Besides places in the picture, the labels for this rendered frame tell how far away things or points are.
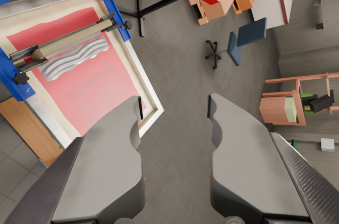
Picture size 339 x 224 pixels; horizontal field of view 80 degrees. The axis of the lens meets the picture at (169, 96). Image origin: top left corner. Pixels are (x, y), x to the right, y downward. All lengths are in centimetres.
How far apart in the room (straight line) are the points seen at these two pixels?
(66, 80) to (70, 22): 26
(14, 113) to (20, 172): 44
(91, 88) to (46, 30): 30
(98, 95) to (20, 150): 102
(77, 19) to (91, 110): 42
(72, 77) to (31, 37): 21
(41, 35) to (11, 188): 129
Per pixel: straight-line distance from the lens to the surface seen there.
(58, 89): 97
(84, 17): 111
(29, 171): 198
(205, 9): 389
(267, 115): 702
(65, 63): 99
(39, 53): 88
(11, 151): 192
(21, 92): 88
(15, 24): 97
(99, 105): 105
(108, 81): 109
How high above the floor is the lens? 185
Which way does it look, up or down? 39 degrees down
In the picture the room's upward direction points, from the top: 85 degrees clockwise
